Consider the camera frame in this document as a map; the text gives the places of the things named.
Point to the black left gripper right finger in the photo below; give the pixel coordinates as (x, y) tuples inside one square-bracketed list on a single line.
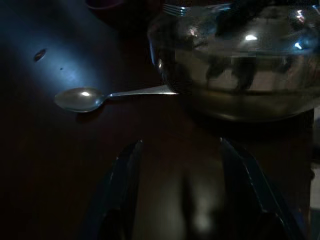
[(255, 190)]

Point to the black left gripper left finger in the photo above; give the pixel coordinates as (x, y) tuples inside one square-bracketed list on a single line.
[(120, 190)]

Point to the silver metal spoon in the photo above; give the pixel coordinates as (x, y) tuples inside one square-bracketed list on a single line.
[(82, 98)]

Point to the shiny metal bowl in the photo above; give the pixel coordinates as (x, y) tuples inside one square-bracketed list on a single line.
[(232, 65)]

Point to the dark purple cup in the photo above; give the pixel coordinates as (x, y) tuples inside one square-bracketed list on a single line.
[(103, 3)]

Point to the silver metal fork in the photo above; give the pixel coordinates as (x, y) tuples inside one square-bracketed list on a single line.
[(175, 9)]

